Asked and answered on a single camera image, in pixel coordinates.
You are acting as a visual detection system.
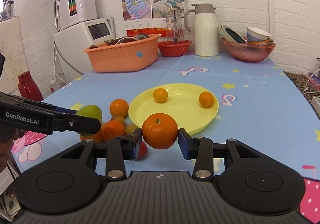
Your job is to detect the orange tangerine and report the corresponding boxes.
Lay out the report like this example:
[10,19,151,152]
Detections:
[101,120,126,142]

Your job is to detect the small brownish green fruit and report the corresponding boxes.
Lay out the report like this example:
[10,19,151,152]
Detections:
[125,124,137,135]

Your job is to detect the red apple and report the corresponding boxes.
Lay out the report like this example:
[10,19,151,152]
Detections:
[136,141,148,160]

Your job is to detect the large green guava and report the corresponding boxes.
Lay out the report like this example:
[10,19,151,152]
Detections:
[76,104,103,123]

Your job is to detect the large orange with stem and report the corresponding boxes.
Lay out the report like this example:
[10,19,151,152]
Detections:
[142,113,178,150]

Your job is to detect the small orange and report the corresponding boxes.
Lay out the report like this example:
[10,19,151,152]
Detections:
[153,88,168,103]
[199,91,214,108]

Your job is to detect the person left hand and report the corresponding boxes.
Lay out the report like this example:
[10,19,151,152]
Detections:
[0,129,18,172]

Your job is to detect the red thermos flask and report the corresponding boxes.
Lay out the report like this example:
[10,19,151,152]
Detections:
[18,71,43,101]

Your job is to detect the small yellowish fruit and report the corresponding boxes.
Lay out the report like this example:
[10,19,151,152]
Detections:
[111,116,126,125]

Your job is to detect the yellow plastic plate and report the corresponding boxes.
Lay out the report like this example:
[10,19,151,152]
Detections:
[129,83,219,135]

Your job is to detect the white countertop appliance with screen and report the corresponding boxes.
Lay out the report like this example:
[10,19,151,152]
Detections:
[54,17,116,82]

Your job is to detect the blue cartoon tablecloth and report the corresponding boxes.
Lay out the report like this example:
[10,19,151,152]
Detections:
[11,50,320,223]

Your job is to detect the orange plastic basin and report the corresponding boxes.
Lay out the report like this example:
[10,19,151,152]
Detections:
[83,34,162,73]

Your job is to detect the steel bowls in basin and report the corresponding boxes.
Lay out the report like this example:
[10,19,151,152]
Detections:
[88,33,149,49]

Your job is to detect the red plastic basket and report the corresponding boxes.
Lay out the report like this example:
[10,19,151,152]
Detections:
[158,40,191,57]

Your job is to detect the pink glass bowl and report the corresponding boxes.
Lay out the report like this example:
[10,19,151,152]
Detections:
[222,38,276,63]

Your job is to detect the white thermos jug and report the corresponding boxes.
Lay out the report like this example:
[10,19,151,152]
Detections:
[183,3,220,57]

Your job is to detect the white tilted dish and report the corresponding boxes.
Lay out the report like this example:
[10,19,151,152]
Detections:
[219,25,246,44]

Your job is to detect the clear glass pitcher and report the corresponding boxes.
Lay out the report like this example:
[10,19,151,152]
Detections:
[166,10,184,45]

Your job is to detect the white power strip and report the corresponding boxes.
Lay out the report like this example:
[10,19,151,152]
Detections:
[310,97,320,116]

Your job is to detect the white blue ceramic bowl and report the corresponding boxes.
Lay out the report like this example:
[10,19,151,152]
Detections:
[247,26,271,42]

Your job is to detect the white wall water purifier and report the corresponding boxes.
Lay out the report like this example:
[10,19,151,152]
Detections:
[59,0,98,30]

